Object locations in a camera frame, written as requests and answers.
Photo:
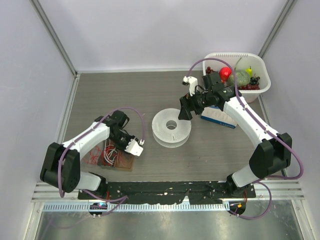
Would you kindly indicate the blue white razor box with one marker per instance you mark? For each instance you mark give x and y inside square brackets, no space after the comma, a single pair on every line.
[215,115]

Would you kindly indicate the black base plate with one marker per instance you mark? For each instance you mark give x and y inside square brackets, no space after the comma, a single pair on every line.
[168,192]

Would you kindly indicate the yellow pear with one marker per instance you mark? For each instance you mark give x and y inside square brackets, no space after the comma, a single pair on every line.
[249,71]

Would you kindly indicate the dark red grape bunch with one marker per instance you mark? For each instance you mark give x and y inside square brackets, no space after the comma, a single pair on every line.
[208,70]

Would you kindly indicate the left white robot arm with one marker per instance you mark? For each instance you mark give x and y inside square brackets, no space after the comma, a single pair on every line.
[62,163]

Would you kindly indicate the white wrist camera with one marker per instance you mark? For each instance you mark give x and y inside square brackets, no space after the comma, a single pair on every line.
[134,148]
[192,83]

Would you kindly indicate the slotted cable duct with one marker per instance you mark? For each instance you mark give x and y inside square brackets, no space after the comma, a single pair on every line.
[99,206]

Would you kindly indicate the green netted melon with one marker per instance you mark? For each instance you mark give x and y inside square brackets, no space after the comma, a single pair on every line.
[242,78]

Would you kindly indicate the red grapes front row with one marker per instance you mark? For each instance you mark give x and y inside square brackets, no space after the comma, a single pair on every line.
[249,87]

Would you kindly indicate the red apple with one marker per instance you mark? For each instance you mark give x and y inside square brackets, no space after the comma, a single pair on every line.
[224,73]

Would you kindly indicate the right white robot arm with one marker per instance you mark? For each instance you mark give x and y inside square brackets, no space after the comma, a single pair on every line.
[271,154]

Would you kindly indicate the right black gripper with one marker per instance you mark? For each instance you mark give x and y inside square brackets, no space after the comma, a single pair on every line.
[188,101]

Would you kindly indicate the white plastic cable spool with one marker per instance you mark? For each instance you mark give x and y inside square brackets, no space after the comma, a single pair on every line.
[168,130]

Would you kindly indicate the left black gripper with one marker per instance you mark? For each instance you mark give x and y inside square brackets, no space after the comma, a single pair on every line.
[130,137]

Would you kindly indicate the white plastic basket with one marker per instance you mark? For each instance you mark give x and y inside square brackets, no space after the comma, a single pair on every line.
[242,61]

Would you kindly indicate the black grape bunch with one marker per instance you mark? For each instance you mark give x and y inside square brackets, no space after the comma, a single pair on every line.
[254,80]

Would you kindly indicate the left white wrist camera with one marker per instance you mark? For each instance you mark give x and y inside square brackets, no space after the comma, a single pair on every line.
[134,148]

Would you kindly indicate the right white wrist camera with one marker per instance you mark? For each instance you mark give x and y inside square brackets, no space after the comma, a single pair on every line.
[192,83]

